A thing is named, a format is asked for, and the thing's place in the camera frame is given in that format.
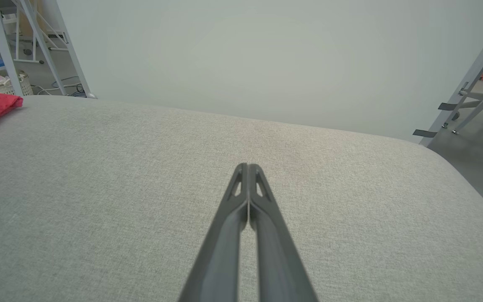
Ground white floor cable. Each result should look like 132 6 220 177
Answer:
32 84 85 96

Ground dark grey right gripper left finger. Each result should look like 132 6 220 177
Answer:
179 163 249 302

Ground grey metal frame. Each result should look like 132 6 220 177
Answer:
418 8 483 147

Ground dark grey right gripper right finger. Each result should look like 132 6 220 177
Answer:
249 164 319 302

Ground white woven laundry basket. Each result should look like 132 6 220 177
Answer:
0 71 34 97

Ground white desk frame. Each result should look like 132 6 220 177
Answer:
0 0 96 99

